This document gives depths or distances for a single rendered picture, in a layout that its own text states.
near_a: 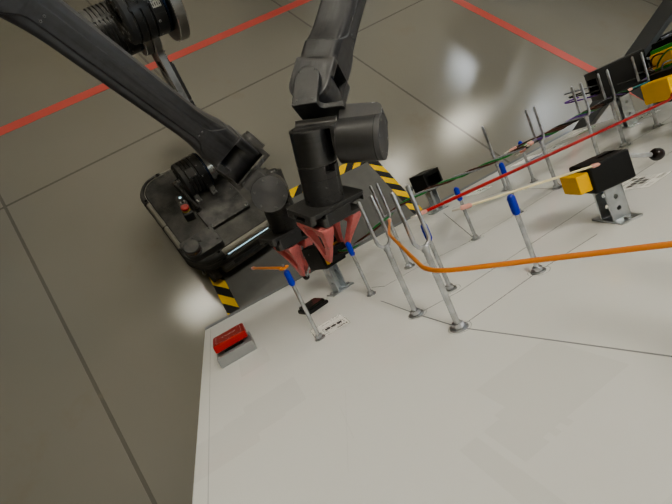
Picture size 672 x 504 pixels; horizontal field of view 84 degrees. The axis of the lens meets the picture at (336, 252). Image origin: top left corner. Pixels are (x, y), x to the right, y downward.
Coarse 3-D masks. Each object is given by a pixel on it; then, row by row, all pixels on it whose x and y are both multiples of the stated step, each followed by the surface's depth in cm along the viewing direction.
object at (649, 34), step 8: (664, 0) 85; (664, 8) 86; (656, 16) 87; (664, 16) 86; (648, 24) 89; (656, 24) 88; (664, 24) 87; (648, 32) 90; (656, 32) 89; (640, 40) 92; (648, 40) 91; (656, 40) 92; (632, 48) 94; (640, 48) 93; (648, 48) 93; (648, 64) 98; (640, 88) 97; (640, 96) 98; (592, 104) 109; (608, 104) 108; (600, 112) 109; (584, 120) 113; (592, 120) 111; (576, 128) 116
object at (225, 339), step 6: (240, 324) 58; (228, 330) 58; (234, 330) 56; (240, 330) 55; (222, 336) 56; (228, 336) 55; (234, 336) 54; (240, 336) 54; (246, 336) 55; (216, 342) 55; (222, 342) 53; (228, 342) 54; (234, 342) 54; (240, 342) 55; (216, 348) 53; (222, 348) 53; (228, 348) 55
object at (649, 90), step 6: (660, 78) 56; (666, 78) 54; (648, 84) 57; (654, 84) 56; (660, 84) 55; (666, 84) 55; (642, 90) 58; (648, 90) 57; (654, 90) 57; (660, 90) 56; (666, 90) 55; (648, 96) 58; (654, 96) 57; (660, 96) 56; (666, 96) 55; (648, 102) 58; (654, 102) 57
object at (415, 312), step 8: (360, 208) 39; (376, 208) 39; (368, 224) 39; (384, 224) 40; (376, 240) 40; (384, 248) 40; (392, 256) 40; (392, 264) 40; (400, 272) 41; (400, 280) 41; (408, 296) 41; (416, 312) 41
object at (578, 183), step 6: (570, 174) 41; (576, 174) 40; (582, 174) 39; (564, 180) 41; (570, 180) 40; (576, 180) 40; (582, 180) 40; (588, 180) 40; (564, 186) 42; (570, 186) 41; (576, 186) 40; (582, 186) 40; (588, 186) 40; (564, 192) 42; (570, 192) 41; (576, 192) 40; (582, 192) 40
